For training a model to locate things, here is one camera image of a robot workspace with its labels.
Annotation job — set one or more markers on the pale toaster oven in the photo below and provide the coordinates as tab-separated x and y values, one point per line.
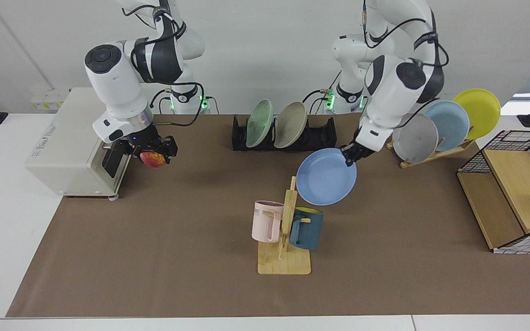
62	156

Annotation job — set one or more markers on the pink cup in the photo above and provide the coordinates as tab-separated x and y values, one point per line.
265	223

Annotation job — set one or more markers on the dark blue cup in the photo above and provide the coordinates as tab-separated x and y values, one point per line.
308	230

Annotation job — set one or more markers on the light blue plate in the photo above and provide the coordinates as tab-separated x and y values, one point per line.
451	126

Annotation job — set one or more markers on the red yellow apple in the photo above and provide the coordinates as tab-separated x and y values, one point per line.
153	159

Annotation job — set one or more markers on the black dish rack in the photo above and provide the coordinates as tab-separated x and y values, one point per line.
320	138

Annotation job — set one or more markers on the white wall socket box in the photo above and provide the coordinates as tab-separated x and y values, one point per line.
44	103

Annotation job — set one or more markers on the pale green plate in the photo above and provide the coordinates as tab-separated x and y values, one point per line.
259	124

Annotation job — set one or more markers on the yellow plate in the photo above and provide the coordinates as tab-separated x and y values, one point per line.
481	112

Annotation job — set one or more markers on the grey plate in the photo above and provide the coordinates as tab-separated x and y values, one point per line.
414	139

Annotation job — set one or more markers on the beige plate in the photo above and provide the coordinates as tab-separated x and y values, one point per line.
290	125

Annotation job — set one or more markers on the wooden plate rack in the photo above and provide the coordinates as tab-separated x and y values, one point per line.
435	156

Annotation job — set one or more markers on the wooden cup stand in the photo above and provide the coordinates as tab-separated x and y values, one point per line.
288	262

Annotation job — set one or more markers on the brown table cloth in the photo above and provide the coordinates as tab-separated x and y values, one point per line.
177	257

